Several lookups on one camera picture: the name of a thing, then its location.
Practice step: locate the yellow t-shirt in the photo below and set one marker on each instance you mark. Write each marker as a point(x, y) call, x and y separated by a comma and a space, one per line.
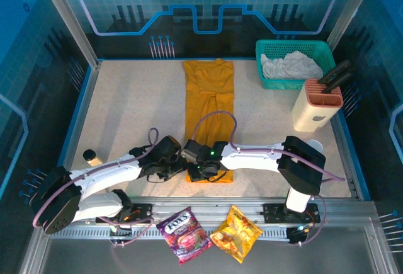
point(207, 97)

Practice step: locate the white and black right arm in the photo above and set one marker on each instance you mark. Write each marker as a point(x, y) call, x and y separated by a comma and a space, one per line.
point(252, 160)

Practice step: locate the purple candy bag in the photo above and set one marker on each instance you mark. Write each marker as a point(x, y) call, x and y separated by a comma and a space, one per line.
point(184, 236)

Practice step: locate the small jar black lid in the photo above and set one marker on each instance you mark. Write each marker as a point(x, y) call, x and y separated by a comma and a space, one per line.
point(92, 157)

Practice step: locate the yellow snack bag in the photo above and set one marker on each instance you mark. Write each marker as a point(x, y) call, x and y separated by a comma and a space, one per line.
point(236, 233)

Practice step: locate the cream knife block pink top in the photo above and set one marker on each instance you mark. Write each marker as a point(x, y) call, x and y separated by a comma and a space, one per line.
point(310, 113)

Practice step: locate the white t-shirt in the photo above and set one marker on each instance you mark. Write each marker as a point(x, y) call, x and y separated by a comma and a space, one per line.
point(289, 66)

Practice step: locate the green plastic basket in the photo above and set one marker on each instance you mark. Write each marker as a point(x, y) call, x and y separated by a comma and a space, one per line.
point(324, 54)

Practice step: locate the aluminium rail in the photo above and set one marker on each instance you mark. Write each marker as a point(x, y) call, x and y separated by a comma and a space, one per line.
point(201, 204)

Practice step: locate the aluminium frame post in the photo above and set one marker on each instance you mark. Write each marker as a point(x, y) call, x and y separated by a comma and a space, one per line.
point(67, 19)
point(351, 6)

